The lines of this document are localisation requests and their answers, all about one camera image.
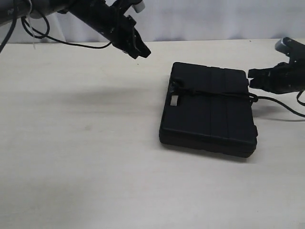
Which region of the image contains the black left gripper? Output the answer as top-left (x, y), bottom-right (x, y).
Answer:
top-left (88, 0), bottom-right (151, 59)

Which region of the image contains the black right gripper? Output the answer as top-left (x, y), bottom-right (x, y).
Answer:
top-left (248, 58), bottom-right (305, 94)

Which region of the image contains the black cord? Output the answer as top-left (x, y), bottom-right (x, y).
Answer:
top-left (169, 80), bottom-right (305, 117)

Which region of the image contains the black plastic carry case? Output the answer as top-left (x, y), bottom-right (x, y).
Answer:
top-left (159, 62), bottom-right (258, 158)

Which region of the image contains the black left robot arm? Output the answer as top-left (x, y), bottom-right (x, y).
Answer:
top-left (0, 0), bottom-right (151, 59)

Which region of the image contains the white backdrop curtain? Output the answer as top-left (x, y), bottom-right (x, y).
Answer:
top-left (0, 0), bottom-right (305, 44)

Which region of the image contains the white zip tie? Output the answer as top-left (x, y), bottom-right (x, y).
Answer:
top-left (26, 0), bottom-right (36, 49)

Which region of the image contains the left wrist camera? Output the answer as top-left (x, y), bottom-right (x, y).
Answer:
top-left (114, 0), bottom-right (146, 12)

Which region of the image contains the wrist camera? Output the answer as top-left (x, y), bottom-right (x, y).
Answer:
top-left (114, 0), bottom-right (146, 12)
top-left (274, 37), bottom-right (305, 59)

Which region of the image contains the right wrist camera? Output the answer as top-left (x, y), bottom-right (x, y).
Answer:
top-left (274, 37), bottom-right (305, 59)

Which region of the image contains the thin black left cable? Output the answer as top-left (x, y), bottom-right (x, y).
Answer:
top-left (0, 14), bottom-right (112, 53)

